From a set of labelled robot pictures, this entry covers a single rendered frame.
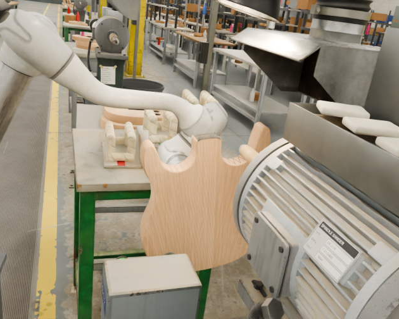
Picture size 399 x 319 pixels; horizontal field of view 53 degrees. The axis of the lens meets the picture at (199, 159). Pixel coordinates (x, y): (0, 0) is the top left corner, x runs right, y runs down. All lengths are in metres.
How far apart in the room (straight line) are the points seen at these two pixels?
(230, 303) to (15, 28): 1.83
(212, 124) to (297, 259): 0.82
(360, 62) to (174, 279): 0.49
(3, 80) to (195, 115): 0.59
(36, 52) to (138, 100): 0.31
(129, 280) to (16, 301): 1.73
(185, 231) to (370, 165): 0.66
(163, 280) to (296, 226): 0.26
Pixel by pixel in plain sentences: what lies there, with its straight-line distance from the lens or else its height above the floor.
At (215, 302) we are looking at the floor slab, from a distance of 2.41.
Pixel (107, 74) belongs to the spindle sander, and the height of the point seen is 0.96.
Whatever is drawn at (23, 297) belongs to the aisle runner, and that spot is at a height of 0.00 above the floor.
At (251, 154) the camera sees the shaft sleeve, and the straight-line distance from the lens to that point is 0.92.
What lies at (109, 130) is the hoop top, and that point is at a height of 1.05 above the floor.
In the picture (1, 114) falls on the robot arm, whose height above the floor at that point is 1.18.
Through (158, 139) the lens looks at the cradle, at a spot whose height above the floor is 1.05.
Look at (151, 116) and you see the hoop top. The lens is 1.58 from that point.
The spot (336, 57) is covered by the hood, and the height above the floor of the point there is 1.51.
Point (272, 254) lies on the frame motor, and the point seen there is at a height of 1.25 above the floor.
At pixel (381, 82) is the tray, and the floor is 1.48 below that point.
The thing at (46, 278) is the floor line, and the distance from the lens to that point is 2.53.
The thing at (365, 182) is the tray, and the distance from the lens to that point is 0.52.
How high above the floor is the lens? 1.57
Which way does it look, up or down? 21 degrees down
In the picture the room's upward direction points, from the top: 8 degrees clockwise
